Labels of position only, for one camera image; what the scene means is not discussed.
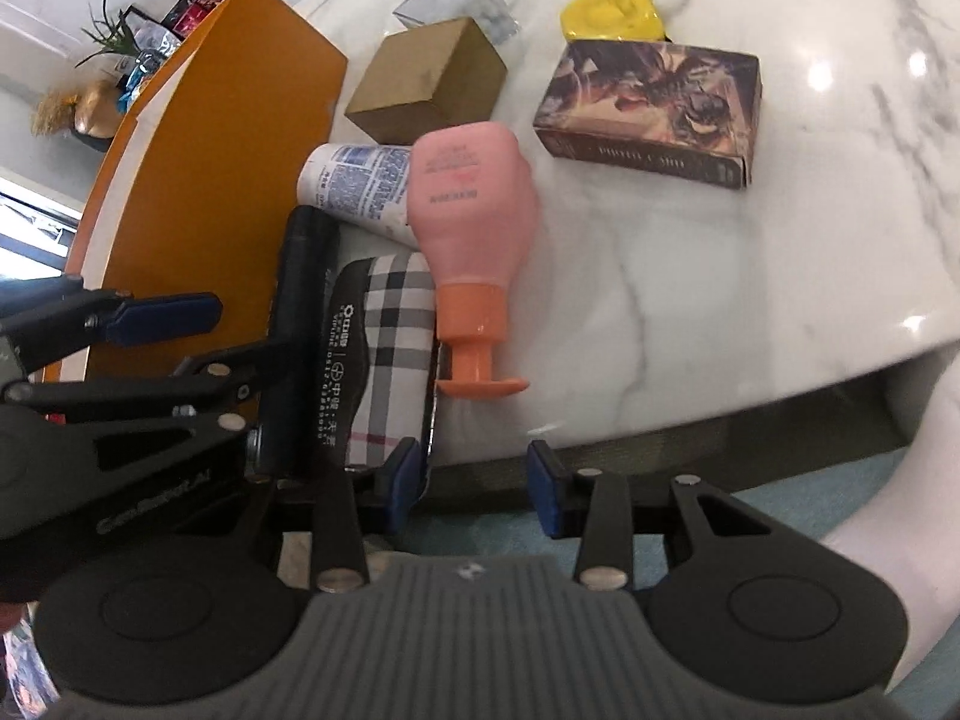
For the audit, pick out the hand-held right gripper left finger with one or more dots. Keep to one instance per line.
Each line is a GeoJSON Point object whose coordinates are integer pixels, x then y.
{"type": "Point", "coordinates": [401, 484]}

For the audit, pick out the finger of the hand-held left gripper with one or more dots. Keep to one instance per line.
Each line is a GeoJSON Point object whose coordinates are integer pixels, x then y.
{"type": "Point", "coordinates": [210, 386]}
{"type": "Point", "coordinates": [161, 319]}

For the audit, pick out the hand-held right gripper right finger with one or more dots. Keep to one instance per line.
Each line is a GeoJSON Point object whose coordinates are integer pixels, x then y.
{"type": "Point", "coordinates": [544, 487]}

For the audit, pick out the black cylindrical case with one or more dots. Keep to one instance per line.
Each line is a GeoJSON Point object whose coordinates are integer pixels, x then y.
{"type": "Point", "coordinates": [304, 277]}

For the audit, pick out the plaid fabric pouch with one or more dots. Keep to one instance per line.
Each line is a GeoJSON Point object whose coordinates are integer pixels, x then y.
{"type": "Point", "coordinates": [397, 330]}

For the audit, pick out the orange storage box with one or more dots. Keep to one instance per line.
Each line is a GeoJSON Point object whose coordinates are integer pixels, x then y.
{"type": "Point", "coordinates": [225, 127]}

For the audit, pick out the white tube with blue print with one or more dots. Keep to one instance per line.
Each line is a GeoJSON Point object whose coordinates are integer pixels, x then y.
{"type": "Point", "coordinates": [352, 180]}

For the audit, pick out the pink bottle with orange cap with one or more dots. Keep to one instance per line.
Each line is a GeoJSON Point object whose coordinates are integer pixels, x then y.
{"type": "Point", "coordinates": [465, 195]}

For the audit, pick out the brown cardboard box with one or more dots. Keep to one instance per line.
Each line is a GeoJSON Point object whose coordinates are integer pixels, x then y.
{"type": "Point", "coordinates": [420, 75]}

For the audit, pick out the dark printed card box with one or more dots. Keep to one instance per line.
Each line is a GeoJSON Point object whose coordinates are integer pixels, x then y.
{"type": "Point", "coordinates": [645, 90]}

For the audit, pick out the teal rug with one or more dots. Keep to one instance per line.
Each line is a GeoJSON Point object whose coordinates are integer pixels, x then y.
{"type": "Point", "coordinates": [480, 532]}

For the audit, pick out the golden vase with dried grass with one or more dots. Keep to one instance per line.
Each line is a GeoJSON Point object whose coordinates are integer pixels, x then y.
{"type": "Point", "coordinates": [82, 109]}

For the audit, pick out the blue snack packets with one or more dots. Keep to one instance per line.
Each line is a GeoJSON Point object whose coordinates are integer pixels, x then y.
{"type": "Point", "coordinates": [139, 79]}

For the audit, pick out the clear plastic bag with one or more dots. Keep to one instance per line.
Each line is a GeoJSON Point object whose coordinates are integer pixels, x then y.
{"type": "Point", "coordinates": [157, 41]}

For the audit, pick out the green potted plant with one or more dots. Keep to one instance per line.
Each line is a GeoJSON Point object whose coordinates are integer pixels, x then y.
{"type": "Point", "coordinates": [112, 26]}

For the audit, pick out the red box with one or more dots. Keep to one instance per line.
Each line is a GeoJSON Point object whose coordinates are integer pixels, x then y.
{"type": "Point", "coordinates": [195, 19]}

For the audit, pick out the white chair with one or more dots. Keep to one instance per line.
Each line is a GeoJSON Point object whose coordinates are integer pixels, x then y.
{"type": "Point", "coordinates": [922, 465]}

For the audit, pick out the yellow tape measure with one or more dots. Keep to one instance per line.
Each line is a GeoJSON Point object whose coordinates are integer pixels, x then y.
{"type": "Point", "coordinates": [607, 11]}

